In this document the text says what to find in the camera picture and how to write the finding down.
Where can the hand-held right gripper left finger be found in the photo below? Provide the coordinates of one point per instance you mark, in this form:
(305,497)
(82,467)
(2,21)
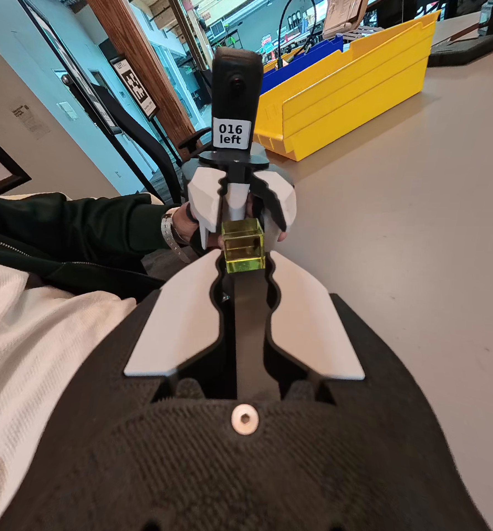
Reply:
(176,323)

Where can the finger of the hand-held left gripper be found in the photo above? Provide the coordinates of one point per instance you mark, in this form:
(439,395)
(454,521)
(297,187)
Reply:
(205,199)
(285,203)

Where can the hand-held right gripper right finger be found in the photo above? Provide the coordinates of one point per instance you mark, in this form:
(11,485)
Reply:
(312,327)

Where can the yellow-green transparent cube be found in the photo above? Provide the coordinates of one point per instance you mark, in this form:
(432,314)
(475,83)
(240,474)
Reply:
(242,249)

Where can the person's left forearm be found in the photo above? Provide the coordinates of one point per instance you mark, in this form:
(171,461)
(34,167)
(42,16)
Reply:
(84,224)

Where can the grey desk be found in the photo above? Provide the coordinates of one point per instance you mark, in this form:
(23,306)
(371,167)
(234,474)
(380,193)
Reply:
(395,249)

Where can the person's left hand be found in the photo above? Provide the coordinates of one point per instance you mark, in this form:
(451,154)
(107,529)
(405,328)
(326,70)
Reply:
(185,218)

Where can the silver wristwatch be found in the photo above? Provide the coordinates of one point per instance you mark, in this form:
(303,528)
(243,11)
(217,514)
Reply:
(171,236)

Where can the blue plastic bin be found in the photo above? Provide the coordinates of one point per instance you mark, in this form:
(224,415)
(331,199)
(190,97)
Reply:
(300,70)

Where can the dark green zip jacket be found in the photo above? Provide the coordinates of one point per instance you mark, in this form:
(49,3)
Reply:
(105,278)

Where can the black framed marker sign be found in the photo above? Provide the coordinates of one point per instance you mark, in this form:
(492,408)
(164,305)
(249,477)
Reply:
(134,85)

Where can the yellow plastic bin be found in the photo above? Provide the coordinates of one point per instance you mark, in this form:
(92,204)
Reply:
(354,95)

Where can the cardboard sign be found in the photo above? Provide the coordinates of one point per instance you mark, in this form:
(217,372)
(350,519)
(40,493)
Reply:
(344,16)

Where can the black flat device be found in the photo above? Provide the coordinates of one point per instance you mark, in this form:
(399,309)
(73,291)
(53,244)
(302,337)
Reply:
(462,52)

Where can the wooden post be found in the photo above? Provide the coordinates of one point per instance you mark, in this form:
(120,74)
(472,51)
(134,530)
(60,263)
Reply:
(147,62)

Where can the white light switch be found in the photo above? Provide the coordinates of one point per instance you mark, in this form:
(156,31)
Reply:
(68,111)

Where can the white wall notice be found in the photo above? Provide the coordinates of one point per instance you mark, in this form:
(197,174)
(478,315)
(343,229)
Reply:
(30,120)

